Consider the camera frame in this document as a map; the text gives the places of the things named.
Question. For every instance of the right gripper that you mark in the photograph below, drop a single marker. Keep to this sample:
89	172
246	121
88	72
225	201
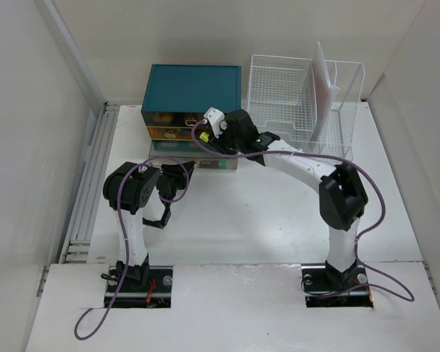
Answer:
221	138

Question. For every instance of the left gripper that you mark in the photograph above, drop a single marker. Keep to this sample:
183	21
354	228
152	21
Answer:
181	174

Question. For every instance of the teal drawer organizer box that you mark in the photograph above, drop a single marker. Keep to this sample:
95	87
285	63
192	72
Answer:
176	98

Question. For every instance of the clear mesh zip pouch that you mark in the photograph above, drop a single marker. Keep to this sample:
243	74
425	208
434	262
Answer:
325	92

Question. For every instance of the green black highlighter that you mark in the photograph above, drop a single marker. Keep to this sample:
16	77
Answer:
214	164

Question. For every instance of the yellow black highlighter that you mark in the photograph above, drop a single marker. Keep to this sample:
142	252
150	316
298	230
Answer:
204	137

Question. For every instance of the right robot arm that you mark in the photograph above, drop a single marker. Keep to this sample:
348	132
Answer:
341	194

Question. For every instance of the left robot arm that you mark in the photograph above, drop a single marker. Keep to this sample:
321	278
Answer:
142	196

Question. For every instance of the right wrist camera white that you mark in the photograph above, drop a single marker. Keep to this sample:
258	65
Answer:
216	120

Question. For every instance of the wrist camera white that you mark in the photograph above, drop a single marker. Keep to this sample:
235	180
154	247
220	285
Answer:
142	169
216	120

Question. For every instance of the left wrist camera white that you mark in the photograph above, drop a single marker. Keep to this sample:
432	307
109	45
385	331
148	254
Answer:
142	169

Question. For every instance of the white wire desk organizer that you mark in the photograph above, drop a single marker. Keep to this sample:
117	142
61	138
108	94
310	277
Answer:
281	99

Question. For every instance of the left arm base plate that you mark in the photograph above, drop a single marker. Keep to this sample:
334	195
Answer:
156	294

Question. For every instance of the aluminium rail frame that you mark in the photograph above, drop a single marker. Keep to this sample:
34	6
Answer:
76	240

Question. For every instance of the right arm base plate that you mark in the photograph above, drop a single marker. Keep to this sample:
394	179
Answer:
325	287

